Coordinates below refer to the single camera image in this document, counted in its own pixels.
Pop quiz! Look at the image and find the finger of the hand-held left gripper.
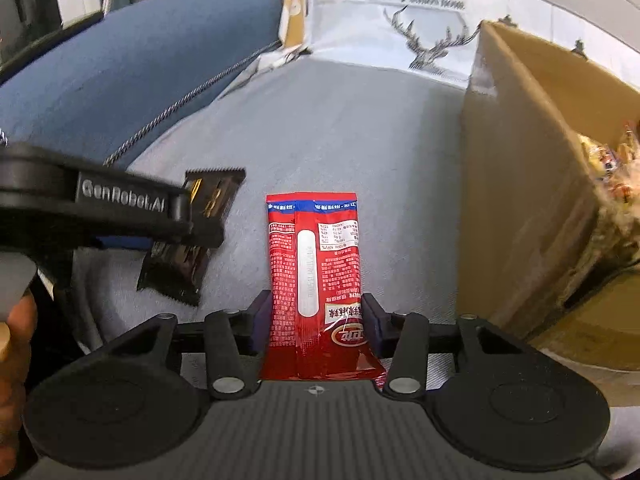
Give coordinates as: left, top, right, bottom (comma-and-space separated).
75, 170, 226, 248
75, 232, 156, 252

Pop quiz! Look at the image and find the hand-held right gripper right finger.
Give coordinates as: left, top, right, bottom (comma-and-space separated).
362, 294, 531, 401

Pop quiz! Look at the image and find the person's left hand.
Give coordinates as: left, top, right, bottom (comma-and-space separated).
0, 292, 40, 467

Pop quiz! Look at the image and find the black snack packet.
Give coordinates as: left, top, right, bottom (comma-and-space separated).
136, 166, 247, 307

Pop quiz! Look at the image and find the brown cardboard box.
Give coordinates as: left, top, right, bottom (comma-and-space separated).
459, 20, 640, 371

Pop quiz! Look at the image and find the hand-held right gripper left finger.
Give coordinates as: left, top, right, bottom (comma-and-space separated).
87, 291, 273, 401

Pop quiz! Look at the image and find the red white-striped snack packet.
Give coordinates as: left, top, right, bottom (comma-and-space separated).
259, 191, 388, 381

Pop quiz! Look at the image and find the pile of assorted packets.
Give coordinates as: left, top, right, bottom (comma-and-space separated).
575, 120, 640, 281

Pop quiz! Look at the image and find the grey deer printed bed sheet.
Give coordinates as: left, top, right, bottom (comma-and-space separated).
75, 0, 640, 411

